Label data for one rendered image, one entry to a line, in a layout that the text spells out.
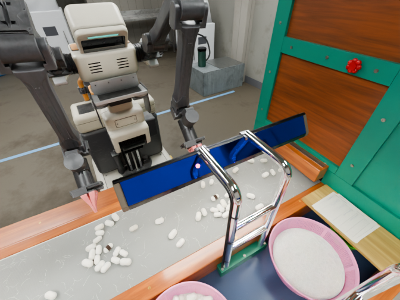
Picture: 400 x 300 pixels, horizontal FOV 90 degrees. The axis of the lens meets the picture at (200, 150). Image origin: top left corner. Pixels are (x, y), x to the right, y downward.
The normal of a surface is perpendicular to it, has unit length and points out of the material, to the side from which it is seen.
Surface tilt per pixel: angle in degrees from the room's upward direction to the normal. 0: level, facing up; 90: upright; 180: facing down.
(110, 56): 98
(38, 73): 109
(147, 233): 0
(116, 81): 90
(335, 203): 0
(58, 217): 0
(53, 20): 90
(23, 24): 41
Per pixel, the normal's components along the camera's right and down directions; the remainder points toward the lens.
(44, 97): 0.44, 0.79
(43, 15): 0.47, 0.57
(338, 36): -0.88, 0.32
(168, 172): 0.39, 0.07
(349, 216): -0.01, -0.76
